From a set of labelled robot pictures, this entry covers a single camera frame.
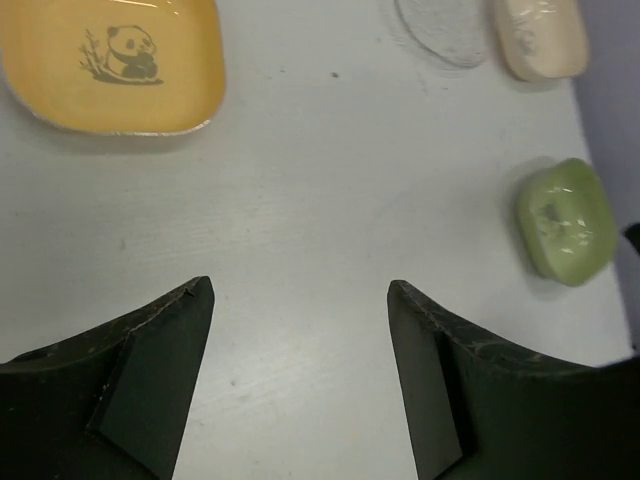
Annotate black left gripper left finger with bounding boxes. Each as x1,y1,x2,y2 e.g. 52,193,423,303
1,276,214,479

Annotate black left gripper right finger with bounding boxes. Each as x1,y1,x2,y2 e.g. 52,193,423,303
387,280,639,479

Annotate green square panda dish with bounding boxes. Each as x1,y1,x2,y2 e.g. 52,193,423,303
514,158,618,287

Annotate yellow square panda dish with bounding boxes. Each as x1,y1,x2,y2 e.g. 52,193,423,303
1,0,226,137

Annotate cream square panda dish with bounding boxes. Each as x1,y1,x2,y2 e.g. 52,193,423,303
491,0,590,83

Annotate clear glass small dish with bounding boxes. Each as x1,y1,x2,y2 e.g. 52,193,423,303
394,0,487,70

